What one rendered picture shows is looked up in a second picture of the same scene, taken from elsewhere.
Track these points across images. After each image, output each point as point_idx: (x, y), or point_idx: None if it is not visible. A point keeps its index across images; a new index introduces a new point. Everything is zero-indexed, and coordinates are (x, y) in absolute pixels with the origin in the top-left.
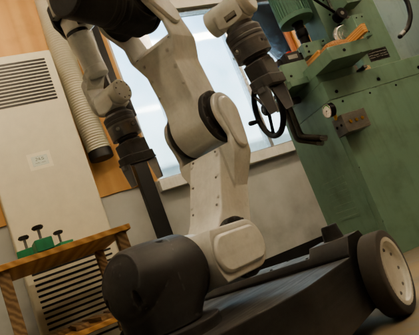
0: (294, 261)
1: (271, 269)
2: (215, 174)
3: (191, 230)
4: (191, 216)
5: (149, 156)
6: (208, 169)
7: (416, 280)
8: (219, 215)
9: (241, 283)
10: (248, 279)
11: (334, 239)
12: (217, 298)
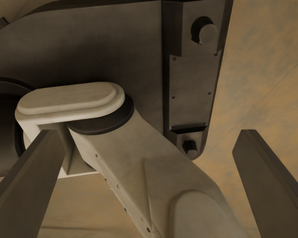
0: (184, 112)
1: (174, 97)
2: (128, 213)
3: (84, 142)
4: (95, 153)
5: None
6: (134, 218)
7: (248, 105)
8: (98, 172)
9: (166, 64)
10: (168, 74)
11: (182, 148)
12: (146, 38)
